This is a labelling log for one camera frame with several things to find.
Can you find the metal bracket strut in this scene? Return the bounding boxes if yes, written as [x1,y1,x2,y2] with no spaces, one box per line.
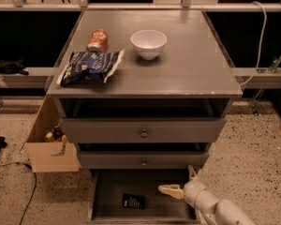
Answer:
[249,54,281,116]

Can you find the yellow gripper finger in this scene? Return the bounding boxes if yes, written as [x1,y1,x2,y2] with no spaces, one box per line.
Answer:
[187,165,198,181]
[158,184,184,200]

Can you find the items inside cardboard box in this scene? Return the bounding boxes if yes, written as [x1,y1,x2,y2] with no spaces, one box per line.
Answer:
[44,125,67,143]

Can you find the white hanging cable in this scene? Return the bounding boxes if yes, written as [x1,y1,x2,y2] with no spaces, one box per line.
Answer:
[239,0,269,87]

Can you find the grey drawer cabinet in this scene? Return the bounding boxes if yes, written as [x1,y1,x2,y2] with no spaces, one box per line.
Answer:
[48,9,242,169]

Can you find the orange soda can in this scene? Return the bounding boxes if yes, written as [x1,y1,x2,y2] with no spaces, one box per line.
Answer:
[87,29,109,53]

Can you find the grey middle drawer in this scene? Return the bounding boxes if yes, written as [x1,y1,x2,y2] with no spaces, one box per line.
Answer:
[79,151,209,170]

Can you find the white bowl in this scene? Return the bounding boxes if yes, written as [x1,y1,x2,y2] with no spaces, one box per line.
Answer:
[130,30,168,60]

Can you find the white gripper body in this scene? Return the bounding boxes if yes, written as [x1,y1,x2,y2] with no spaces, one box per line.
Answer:
[183,180,206,208]

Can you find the grey top drawer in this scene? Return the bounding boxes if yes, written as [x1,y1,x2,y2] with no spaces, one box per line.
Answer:
[60,118,226,143]

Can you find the blue chip bag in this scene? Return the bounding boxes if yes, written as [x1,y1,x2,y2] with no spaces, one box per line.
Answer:
[56,50,125,86]

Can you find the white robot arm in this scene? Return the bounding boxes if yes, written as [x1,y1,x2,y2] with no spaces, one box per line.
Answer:
[158,166,256,225]

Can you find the grey open bottom drawer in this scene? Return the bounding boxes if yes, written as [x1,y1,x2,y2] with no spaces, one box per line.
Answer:
[87,170,200,225]

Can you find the black floor cable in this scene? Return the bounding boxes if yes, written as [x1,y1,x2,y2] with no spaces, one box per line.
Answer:
[0,161,37,225]

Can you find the dark blue rxbar wrapper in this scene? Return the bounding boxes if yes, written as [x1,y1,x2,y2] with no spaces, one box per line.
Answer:
[122,193,145,209]

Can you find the black object on rail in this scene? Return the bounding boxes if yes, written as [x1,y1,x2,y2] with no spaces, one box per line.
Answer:
[0,59,29,76]

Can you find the cardboard box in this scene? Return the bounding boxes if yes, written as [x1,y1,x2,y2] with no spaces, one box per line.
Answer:
[25,97,81,173]

